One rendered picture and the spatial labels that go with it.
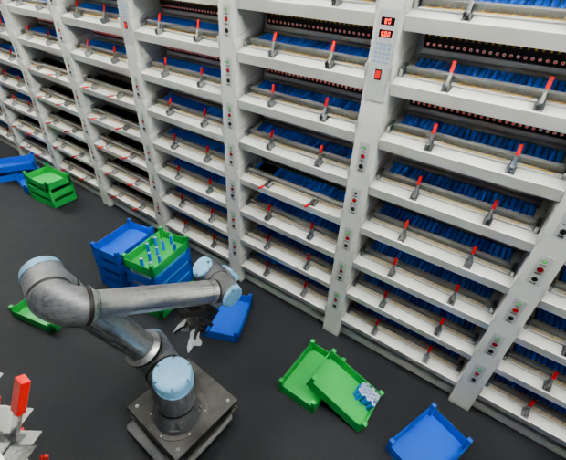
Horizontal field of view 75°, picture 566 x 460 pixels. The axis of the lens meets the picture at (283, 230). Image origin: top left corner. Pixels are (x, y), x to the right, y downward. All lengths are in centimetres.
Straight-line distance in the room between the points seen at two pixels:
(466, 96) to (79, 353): 206
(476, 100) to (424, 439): 140
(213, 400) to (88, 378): 67
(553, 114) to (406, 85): 43
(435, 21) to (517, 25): 22
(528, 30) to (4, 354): 252
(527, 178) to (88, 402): 198
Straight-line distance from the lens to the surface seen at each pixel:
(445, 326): 188
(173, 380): 152
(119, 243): 244
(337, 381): 191
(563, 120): 133
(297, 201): 177
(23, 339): 243
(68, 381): 215
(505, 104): 134
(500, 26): 131
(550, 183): 141
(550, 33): 130
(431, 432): 198
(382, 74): 141
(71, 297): 115
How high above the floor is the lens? 166
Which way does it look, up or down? 36 degrees down
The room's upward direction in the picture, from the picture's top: 3 degrees clockwise
